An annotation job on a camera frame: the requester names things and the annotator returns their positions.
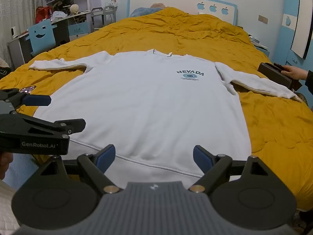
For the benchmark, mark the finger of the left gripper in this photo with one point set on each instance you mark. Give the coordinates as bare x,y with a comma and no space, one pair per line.
68,127
18,98

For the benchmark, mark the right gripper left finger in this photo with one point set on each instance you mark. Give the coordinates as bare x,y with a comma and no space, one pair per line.
91,169

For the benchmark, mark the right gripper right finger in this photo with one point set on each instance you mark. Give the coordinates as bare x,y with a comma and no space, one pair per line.
216,169

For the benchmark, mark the white Nevada sweatshirt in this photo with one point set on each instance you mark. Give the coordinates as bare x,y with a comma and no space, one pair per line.
155,108

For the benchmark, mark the operator left hand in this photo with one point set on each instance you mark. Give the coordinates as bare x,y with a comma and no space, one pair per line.
5,160

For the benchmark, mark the bystander hand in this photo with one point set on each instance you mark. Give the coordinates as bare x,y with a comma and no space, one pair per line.
294,72

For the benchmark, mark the smartphone on bed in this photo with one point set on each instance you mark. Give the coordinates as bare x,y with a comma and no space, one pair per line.
27,89

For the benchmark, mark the blue smiley face chair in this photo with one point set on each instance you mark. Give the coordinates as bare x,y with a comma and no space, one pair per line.
41,36

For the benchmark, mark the red bag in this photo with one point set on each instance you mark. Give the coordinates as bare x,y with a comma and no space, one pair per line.
43,12

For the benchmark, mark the dark desk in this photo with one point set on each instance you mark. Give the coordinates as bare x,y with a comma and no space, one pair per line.
68,29

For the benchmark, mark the cream round ball lamp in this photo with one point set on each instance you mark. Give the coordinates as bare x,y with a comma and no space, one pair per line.
74,9

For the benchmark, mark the dark brown box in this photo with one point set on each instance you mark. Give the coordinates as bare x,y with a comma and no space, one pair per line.
274,73

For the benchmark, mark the grey metal cart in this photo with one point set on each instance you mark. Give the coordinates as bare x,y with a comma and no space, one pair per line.
107,15

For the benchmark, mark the blue bedside table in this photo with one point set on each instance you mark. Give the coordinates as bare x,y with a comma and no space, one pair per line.
259,46

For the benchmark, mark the blue pillow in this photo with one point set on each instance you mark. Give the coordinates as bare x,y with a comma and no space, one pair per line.
142,11

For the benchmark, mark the blue wardrobe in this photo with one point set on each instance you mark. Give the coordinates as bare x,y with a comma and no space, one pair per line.
294,45

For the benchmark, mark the white blue headboard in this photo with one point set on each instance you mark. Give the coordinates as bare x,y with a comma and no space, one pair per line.
223,10

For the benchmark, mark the wall switch plate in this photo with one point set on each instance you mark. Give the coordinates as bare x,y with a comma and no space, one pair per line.
263,19

